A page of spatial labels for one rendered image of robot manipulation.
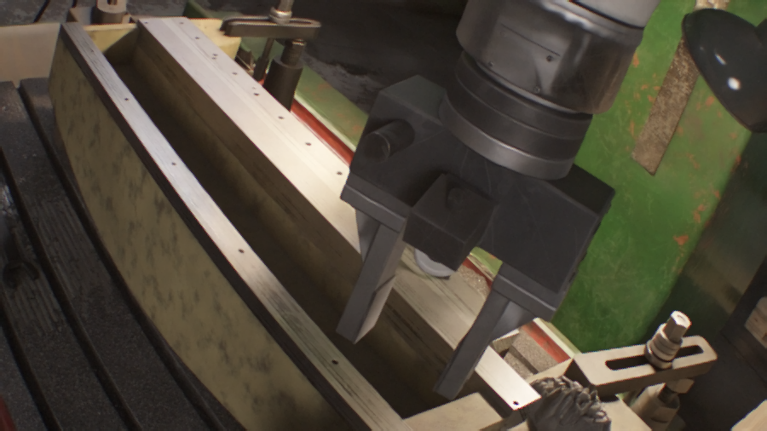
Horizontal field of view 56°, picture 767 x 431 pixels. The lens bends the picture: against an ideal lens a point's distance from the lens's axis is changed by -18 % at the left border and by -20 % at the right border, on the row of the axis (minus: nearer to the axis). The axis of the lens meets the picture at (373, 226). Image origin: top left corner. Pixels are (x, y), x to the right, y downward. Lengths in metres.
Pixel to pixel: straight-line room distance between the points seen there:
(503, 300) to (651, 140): 1.24
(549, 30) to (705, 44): 0.54
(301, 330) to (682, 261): 1.09
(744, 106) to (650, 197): 0.81
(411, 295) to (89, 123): 0.47
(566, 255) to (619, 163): 1.30
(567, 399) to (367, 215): 0.37
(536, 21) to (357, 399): 0.37
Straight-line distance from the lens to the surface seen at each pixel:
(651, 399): 1.08
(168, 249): 0.85
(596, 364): 0.91
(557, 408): 0.80
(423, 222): 0.40
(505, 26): 0.38
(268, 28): 1.41
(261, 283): 0.73
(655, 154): 1.67
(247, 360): 0.75
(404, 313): 0.79
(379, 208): 0.46
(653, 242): 1.69
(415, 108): 0.43
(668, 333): 0.96
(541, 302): 0.45
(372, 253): 0.48
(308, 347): 0.69
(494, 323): 0.47
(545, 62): 0.38
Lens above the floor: 1.51
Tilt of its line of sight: 30 degrees down
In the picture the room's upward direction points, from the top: 22 degrees clockwise
